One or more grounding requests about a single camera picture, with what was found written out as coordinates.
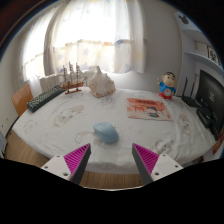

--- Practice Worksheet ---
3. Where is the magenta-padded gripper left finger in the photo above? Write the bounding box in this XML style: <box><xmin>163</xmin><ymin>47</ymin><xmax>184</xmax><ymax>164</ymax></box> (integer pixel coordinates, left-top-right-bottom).
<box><xmin>40</xmin><ymin>143</ymin><xmax>92</xmax><ymax>186</ymax></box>

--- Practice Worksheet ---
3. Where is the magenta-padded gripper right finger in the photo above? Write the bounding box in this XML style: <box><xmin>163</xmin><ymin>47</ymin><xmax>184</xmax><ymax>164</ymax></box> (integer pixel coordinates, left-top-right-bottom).
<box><xmin>131</xmin><ymin>142</ymin><xmax>184</xmax><ymax>186</ymax></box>

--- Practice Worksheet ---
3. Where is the light blue computer mouse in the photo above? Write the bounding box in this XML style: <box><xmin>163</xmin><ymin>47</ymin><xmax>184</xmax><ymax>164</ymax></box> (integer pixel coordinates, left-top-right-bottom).
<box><xmin>92</xmin><ymin>121</ymin><xmax>120</xmax><ymax>145</ymax></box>

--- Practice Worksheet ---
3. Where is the red printed mouse pad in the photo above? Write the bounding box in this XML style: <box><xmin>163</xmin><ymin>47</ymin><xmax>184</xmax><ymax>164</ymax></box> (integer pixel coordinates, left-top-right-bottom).
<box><xmin>126</xmin><ymin>97</ymin><xmax>174</xmax><ymax>122</ymax></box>

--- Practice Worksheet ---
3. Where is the white printed tablecloth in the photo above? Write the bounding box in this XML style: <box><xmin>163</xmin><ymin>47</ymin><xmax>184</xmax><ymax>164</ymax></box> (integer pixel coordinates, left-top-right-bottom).
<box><xmin>11</xmin><ymin>86</ymin><xmax>218</xmax><ymax>175</ymax></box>

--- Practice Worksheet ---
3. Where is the black desktop device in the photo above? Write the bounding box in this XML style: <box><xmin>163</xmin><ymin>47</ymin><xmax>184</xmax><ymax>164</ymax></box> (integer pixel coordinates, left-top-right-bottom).
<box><xmin>196</xmin><ymin>107</ymin><xmax>214</xmax><ymax>129</ymax></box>

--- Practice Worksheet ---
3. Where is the black computer keyboard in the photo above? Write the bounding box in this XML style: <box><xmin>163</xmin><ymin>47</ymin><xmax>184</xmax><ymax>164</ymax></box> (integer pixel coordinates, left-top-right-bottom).
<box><xmin>26</xmin><ymin>84</ymin><xmax>66</xmax><ymax>113</ymax></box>

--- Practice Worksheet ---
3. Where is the black router with antennas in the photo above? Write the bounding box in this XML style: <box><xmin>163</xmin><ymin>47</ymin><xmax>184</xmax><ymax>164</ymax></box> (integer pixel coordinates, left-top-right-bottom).
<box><xmin>180</xmin><ymin>76</ymin><xmax>203</xmax><ymax>108</ymax></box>

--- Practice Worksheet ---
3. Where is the wooden chair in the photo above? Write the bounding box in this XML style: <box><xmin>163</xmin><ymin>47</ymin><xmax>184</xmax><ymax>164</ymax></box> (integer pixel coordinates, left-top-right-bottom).
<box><xmin>11</xmin><ymin>83</ymin><xmax>34</xmax><ymax>118</ymax></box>

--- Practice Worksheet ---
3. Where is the cartoon boy figurine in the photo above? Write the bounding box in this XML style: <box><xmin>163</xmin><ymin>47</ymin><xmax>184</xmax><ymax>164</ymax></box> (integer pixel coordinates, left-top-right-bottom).
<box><xmin>157</xmin><ymin>71</ymin><xmax>178</xmax><ymax>101</ymax></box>

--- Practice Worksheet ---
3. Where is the wooden model sailing ship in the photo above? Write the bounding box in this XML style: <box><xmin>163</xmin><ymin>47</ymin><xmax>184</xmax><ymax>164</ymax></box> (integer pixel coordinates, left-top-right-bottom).
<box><xmin>59</xmin><ymin>61</ymin><xmax>88</xmax><ymax>96</ymax></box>

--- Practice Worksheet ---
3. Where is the black computer monitor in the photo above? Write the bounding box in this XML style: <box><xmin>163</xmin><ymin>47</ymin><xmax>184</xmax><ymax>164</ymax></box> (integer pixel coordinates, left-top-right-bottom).
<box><xmin>194</xmin><ymin>69</ymin><xmax>224</xmax><ymax>141</ymax></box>

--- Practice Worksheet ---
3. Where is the large white conch shell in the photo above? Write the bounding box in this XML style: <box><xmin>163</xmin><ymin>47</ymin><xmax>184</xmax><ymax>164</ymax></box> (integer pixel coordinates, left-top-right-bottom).
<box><xmin>88</xmin><ymin>65</ymin><xmax>117</xmax><ymax>99</ymax></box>

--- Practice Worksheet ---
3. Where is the white star-print curtain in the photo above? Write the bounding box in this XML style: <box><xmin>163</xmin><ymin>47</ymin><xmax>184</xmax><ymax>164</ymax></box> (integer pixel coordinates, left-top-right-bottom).
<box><xmin>21</xmin><ymin>0</ymin><xmax>148</xmax><ymax>81</ymax></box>

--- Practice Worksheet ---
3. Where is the white wall shelf unit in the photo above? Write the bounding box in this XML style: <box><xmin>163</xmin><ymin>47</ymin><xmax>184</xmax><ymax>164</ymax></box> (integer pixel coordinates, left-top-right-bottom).
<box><xmin>173</xmin><ymin>9</ymin><xmax>224</xmax><ymax>98</ymax></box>

